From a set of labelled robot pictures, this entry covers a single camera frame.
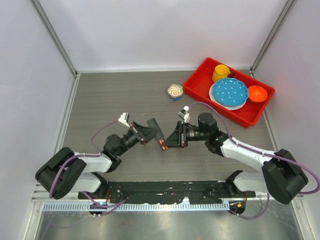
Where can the small patterned bowl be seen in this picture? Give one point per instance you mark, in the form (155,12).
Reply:
(175,90)

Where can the orange bowl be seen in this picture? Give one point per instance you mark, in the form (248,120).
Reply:
(257,94)

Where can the black remote control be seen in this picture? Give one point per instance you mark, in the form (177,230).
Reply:
(153,123)

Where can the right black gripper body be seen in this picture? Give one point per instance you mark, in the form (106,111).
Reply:
(187,134)

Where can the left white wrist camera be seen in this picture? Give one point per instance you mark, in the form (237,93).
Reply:
(124,119)

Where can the white cable duct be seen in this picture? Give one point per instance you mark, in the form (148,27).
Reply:
(86,206)

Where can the red orange battery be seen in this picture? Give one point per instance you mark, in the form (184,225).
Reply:
(161,145)

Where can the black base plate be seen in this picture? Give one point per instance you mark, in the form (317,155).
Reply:
(174,192)

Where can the yellow mug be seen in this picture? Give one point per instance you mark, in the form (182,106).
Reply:
(222,71)

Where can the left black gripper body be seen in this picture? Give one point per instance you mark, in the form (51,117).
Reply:
(134,129)

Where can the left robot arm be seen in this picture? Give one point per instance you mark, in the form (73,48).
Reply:
(68,171)

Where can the blue dotted plate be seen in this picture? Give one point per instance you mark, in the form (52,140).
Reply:
(230,92)

